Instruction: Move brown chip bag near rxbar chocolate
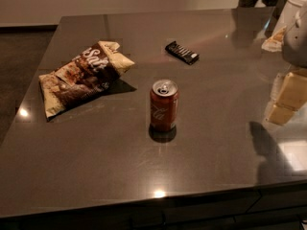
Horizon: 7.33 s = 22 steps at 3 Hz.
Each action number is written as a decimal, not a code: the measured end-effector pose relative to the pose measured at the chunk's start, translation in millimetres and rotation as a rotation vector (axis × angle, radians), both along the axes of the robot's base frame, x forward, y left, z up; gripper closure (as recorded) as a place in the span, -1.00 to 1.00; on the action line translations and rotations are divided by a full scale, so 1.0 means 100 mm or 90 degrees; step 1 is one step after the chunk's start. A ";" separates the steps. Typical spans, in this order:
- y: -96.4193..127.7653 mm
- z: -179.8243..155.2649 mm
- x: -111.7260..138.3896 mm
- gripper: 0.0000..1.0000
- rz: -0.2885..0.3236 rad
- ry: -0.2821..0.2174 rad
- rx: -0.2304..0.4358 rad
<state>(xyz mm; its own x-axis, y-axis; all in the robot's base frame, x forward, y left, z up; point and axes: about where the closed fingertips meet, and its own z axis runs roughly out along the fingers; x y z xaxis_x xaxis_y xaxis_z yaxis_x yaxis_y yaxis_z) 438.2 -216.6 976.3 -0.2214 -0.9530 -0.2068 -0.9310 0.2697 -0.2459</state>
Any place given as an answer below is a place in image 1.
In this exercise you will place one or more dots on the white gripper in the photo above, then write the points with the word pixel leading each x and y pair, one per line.
pixel 295 45

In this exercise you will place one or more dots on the brown chip bag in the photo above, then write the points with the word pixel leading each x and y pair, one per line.
pixel 85 77

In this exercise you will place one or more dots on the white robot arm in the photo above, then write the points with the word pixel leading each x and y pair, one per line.
pixel 275 42

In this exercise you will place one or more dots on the black chocolate rxbar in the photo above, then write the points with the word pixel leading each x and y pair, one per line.
pixel 184 54

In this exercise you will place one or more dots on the red cola can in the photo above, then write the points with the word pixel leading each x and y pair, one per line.
pixel 164 102

